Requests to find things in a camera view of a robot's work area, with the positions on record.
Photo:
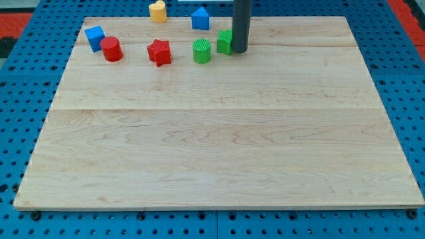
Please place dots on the red cylinder block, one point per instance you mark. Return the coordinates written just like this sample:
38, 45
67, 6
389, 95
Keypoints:
111, 49

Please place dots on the grey cylindrical robot arm stick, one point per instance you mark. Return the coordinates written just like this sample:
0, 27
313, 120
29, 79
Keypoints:
242, 10

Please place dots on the green cylinder block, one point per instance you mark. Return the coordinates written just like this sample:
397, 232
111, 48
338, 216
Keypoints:
201, 51

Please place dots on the green star block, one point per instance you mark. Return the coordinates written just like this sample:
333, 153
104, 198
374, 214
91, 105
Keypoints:
224, 42

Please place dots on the yellow heart block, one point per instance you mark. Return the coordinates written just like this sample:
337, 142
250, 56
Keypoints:
158, 12

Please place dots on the blue triangular prism block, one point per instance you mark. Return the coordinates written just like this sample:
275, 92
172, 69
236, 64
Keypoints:
200, 19

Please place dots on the red star block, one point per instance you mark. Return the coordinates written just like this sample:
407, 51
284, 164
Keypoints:
159, 52

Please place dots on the blue cube block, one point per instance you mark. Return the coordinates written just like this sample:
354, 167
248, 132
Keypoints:
94, 36

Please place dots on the light wooden board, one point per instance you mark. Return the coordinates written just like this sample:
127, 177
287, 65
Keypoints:
294, 123

